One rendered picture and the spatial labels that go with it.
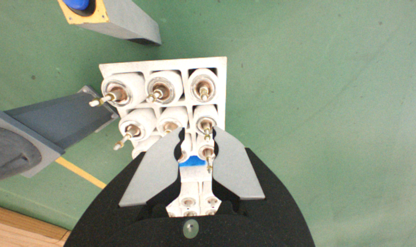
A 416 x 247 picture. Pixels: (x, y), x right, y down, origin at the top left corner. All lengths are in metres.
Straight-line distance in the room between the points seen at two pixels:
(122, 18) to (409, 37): 1.11
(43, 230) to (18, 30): 1.61
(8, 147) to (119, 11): 0.44
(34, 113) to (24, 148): 0.11
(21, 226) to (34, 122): 1.46
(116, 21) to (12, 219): 1.85
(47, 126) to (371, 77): 1.37
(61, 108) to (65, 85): 0.22
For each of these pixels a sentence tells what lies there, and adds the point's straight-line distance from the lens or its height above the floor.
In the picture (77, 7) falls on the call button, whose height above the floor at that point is 0.33.
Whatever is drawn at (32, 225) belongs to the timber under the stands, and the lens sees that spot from 2.01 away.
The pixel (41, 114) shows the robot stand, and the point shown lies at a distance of 0.63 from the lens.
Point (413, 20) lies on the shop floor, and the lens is 1.07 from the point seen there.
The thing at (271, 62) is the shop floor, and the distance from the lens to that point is 0.67.
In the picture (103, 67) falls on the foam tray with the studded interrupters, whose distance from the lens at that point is 0.50.
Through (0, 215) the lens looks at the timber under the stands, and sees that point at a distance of 1.99.
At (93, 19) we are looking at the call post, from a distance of 0.33.
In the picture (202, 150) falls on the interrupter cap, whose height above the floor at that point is 0.25.
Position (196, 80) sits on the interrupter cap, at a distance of 0.33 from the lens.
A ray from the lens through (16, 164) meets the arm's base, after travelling 0.60.
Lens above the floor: 0.58
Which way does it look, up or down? 62 degrees down
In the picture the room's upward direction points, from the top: 174 degrees clockwise
